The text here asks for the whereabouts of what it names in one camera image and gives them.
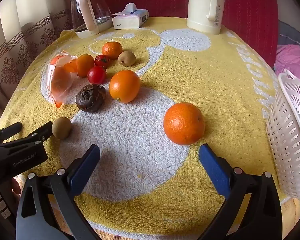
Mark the yellow and white towel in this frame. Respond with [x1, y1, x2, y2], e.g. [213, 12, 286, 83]
[0, 17, 300, 240]

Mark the large dimpled orange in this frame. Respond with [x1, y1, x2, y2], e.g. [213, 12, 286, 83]
[163, 102, 205, 145]

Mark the tangerine with stem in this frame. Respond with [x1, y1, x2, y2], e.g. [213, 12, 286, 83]
[102, 39, 123, 60]

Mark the cream thermos jug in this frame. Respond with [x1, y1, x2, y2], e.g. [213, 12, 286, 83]
[186, 0, 226, 35]

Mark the smooth round orange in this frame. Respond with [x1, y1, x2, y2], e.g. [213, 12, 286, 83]
[109, 70, 141, 103]

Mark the red tomato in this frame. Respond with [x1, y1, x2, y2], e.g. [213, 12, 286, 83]
[87, 66, 107, 84]
[94, 54, 111, 68]

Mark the grey bed headboard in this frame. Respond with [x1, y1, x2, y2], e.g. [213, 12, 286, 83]
[277, 20, 300, 48]

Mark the dark brown mangosteen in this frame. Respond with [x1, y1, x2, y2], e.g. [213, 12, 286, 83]
[76, 84, 107, 112]

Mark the pink dotted blanket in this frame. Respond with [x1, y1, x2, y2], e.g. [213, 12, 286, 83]
[274, 44, 300, 85]

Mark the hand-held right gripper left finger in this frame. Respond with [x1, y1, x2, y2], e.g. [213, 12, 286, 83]
[16, 144, 101, 240]

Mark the brown kiwi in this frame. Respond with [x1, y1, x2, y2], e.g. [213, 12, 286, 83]
[118, 51, 136, 67]
[51, 117, 73, 140]

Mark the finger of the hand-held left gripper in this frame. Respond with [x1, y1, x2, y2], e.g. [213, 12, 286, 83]
[0, 122, 23, 143]
[0, 121, 53, 148]

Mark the white plastic basket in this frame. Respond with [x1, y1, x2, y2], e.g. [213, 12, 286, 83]
[265, 69, 300, 200]

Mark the patterned beige curtain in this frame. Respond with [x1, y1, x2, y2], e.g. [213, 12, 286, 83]
[0, 0, 77, 130]

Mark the plastic bag of tangerines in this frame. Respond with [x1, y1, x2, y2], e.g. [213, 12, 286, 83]
[47, 51, 78, 108]

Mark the person's left hand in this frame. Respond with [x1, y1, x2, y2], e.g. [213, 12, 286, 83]
[11, 178, 22, 196]

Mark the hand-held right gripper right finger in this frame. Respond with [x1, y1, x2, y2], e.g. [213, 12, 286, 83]
[199, 144, 283, 240]

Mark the glass kettle with white handle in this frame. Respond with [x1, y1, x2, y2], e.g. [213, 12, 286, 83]
[69, 0, 113, 39]

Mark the white tissue pack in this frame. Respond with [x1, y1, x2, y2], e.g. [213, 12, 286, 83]
[112, 3, 149, 30]

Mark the small yellowish orange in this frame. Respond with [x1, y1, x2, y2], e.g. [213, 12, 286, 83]
[76, 54, 95, 78]

